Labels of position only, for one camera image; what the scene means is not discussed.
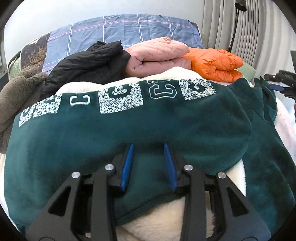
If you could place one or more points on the grey pleated curtain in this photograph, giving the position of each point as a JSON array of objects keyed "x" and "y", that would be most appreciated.
[{"x": 264, "y": 36}]

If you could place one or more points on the dark floral bedspread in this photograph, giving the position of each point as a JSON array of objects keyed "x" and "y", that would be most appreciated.
[{"x": 34, "y": 53}]

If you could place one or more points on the blue plaid duvet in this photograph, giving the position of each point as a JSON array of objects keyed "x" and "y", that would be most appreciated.
[{"x": 127, "y": 28}]

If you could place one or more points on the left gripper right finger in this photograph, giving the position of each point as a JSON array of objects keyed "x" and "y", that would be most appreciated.
[{"x": 215, "y": 209}]

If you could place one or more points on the pink cream plush blanket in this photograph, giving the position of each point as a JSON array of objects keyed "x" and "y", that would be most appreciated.
[{"x": 285, "y": 127}]

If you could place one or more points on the orange puffer jacket folded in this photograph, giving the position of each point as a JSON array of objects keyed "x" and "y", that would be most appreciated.
[{"x": 214, "y": 64}]

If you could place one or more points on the black floor lamp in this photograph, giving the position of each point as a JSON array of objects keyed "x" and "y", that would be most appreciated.
[{"x": 240, "y": 6}]

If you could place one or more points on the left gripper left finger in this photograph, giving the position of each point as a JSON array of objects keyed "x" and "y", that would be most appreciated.
[{"x": 82, "y": 207}]

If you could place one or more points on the brown fleece garment folded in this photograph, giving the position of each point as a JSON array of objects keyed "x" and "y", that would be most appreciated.
[{"x": 18, "y": 94}]

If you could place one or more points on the dark green fleece sweatshirt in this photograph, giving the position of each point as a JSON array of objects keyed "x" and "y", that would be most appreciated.
[{"x": 212, "y": 126}]

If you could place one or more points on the green striped pillow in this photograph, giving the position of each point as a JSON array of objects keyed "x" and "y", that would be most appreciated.
[{"x": 14, "y": 66}]

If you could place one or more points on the black jacket folded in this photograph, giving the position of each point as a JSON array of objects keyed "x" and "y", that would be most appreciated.
[{"x": 101, "y": 63}]

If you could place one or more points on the pink quilted jacket folded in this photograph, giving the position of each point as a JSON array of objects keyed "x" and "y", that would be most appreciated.
[{"x": 156, "y": 56}]

